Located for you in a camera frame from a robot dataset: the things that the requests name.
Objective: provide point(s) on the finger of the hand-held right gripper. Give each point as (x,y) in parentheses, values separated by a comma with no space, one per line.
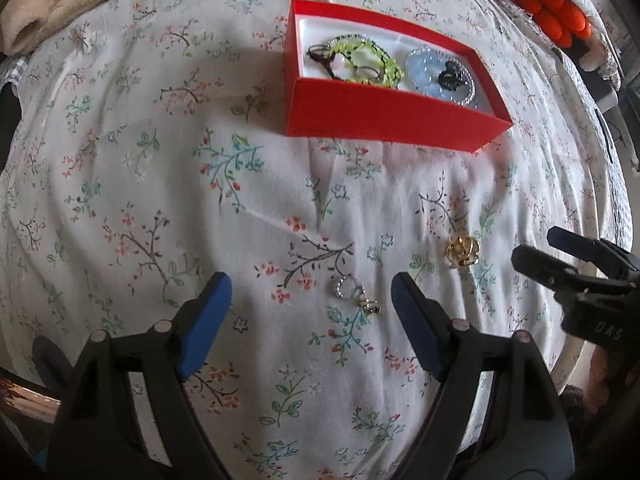
(542,267)
(575,242)

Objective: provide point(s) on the black flower charm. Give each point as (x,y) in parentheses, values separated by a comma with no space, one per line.
(450,77)

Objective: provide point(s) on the clear crystal bead bangle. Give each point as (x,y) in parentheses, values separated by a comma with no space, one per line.
(467,102)

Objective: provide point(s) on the checked cloth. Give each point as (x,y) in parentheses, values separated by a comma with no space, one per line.
(12,72)

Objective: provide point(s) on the beige fleece blanket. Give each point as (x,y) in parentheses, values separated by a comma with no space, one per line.
(60,0)

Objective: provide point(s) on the orange plush cushion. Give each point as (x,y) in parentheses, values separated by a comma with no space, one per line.
(545,5)

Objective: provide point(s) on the red glossy object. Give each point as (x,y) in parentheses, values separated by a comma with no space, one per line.
(25,402)

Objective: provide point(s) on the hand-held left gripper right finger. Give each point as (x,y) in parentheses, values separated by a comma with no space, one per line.
(420,325)

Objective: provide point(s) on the small gold earring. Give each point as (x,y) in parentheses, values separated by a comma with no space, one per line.
(370,306)

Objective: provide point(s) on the red cardboard box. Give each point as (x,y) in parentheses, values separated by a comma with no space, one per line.
(380,112)

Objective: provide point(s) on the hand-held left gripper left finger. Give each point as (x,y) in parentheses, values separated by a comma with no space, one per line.
(205,325)

